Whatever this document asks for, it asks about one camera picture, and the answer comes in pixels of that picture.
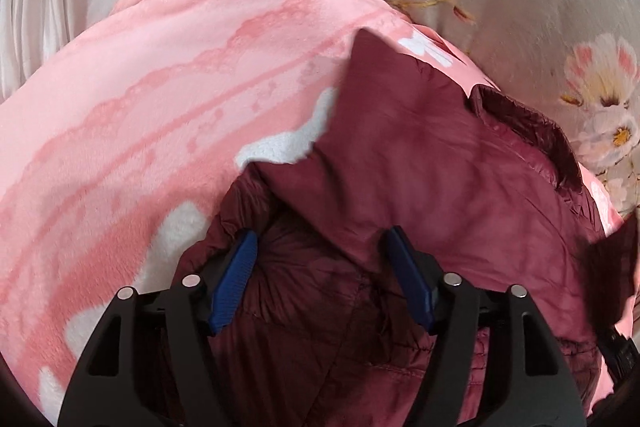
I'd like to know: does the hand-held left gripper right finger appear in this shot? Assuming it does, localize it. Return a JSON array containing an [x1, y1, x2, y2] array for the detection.
[[384, 226, 587, 427]]

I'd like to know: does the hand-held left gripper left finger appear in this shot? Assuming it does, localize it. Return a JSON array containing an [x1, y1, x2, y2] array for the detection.
[[57, 229, 259, 427]]

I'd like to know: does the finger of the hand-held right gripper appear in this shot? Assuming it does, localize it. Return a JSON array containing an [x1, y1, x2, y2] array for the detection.
[[597, 324, 635, 377]]

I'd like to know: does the maroon puffer jacket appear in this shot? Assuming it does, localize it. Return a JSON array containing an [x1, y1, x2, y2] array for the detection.
[[170, 27, 640, 427]]

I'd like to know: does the pink bow-print fleece blanket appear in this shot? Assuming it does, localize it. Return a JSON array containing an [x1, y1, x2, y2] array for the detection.
[[0, 0, 640, 427]]

